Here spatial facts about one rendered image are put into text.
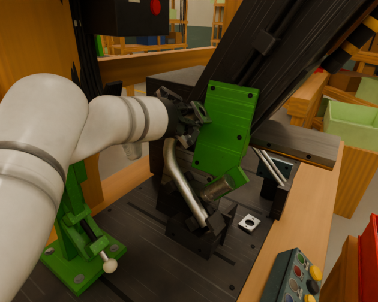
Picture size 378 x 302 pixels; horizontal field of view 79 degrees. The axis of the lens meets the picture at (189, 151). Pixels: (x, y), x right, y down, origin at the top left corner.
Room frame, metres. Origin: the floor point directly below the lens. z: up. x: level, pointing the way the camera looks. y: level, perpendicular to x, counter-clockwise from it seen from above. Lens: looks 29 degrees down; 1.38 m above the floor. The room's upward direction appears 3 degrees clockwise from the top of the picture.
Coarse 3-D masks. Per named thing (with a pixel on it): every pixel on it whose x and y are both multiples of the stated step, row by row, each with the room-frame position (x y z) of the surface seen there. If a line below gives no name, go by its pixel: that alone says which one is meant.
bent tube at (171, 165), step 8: (192, 104) 0.48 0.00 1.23; (200, 104) 0.50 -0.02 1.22; (192, 112) 0.49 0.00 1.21; (200, 112) 0.50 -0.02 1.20; (200, 120) 0.46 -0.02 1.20; (208, 120) 0.48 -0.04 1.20; (168, 144) 0.49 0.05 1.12; (168, 152) 0.48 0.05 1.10; (168, 160) 0.48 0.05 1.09; (168, 168) 0.47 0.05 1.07; (176, 168) 0.47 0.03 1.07; (176, 176) 0.45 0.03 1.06; (184, 176) 0.46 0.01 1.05; (176, 184) 0.45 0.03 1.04; (184, 184) 0.44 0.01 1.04; (184, 192) 0.43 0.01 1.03; (192, 192) 0.43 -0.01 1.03; (192, 200) 0.42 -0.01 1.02; (192, 208) 0.41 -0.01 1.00; (200, 208) 0.41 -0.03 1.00; (200, 216) 0.39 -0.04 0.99; (208, 216) 0.40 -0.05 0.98; (200, 224) 0.39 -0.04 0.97
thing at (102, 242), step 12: (84, 204) 0.34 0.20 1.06; (72, 216) 0.32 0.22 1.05; (84, 216) 0.33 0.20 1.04; (72, 228) 0.32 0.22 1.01; (84, 228) 0.32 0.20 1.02; (96, 228) 0.34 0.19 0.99; (72, 240) 0.30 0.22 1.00; (84, 240) 0.31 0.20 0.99; (96, 240) 0.31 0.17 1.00; (108, 240) 0.31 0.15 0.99; (84, 252) 0.29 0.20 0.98; (96, 252) 0.29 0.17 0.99
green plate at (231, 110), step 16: (208, 96) 0.51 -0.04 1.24; (224, 96) 0.49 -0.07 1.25; (240, 96) 0.48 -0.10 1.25; (256, 96) 0.46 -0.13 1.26; (208, 112) 0.50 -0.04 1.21; (224, 112) 0.48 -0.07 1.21; (240, 112) 0.47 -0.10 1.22; (208, 128) 0.49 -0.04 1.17; (224, 128) 0.47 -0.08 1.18; (240, 128) 0.45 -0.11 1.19; (208, 144) 0.48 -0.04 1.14; (224, 144) 0.46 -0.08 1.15; (240, 144) 0.44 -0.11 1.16; (208, 160) 0.46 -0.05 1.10; (224, 160) 0.45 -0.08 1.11; (240, 160) 0.43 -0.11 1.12
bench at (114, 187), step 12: (132, 168) 0.74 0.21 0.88; (144, 168) 0.74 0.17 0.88; (108, 180) 0.65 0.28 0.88; (120, 180) 0.66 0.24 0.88; (132, 180) 0.66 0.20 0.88; (144, 180) 0.66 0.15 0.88; (108, 192) 0.59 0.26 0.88; (120, 192) 0.59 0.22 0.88; (108, 204) 0.53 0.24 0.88; (48, 240) 0.39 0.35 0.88
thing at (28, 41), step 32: (0, 0) 0.44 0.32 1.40; (32, 0) 0.49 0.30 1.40; (64, 0) 0.54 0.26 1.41; (0, 32) 0.43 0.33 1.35; (32, 32) 0.48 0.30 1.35; (64, 32) 0.53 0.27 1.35; (224, 32) 1.33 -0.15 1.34; (0, 64) 0.45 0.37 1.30; (32, 64) 0.46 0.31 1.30; (64, 64) 0.52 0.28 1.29; (96, 160) 0.55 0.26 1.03; (96, 192) 0.53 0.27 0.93
